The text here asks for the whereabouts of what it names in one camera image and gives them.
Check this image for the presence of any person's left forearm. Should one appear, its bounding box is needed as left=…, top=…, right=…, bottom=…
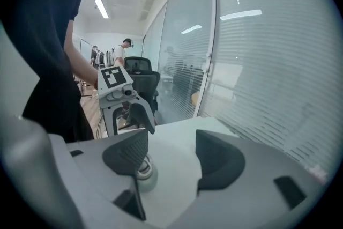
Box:
left=63, top=20, right=99, bottom=89

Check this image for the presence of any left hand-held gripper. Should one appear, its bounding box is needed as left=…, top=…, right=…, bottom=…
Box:
left=97, top=66, right=156, bottom=138

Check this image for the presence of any black office chair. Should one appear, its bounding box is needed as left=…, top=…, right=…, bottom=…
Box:
left=123, top=56, right=161, bottom=116

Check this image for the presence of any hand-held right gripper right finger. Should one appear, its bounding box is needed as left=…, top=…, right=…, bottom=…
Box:
left=167, top=129, right=327, bottom=229

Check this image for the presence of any long ceiling light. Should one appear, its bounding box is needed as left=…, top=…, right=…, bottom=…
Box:
left=94, top=0, right=110, bottom=19

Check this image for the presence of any pale green travel cup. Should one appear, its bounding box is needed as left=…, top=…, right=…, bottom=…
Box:
left=136, top=154, right=159, bottom=193

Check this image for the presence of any person's black clothed torso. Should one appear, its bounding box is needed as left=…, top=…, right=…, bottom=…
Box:
left=0, top=0, right=95, bottom=143

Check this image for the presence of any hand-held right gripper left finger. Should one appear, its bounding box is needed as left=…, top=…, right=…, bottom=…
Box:
left=66, top=129, right=150, bottom=221

